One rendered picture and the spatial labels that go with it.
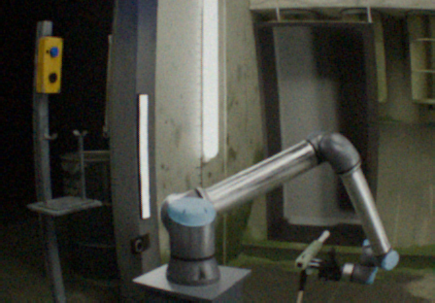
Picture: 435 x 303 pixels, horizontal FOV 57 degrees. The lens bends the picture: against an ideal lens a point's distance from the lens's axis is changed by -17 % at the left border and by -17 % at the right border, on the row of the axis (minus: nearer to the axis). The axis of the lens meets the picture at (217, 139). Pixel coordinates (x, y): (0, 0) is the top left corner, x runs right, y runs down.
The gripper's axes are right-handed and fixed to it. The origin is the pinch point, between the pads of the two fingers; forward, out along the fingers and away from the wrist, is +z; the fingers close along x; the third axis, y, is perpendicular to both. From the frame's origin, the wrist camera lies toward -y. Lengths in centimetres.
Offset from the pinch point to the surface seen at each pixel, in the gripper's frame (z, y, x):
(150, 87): 94, -70, 8
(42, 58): 113, -86, -56
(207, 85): 88, -70, 61
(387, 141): -20, -37, 171
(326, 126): 13, -54, 68
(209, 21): 91, -110, 64
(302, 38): 30, -104, 60
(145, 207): 85, -11, -4
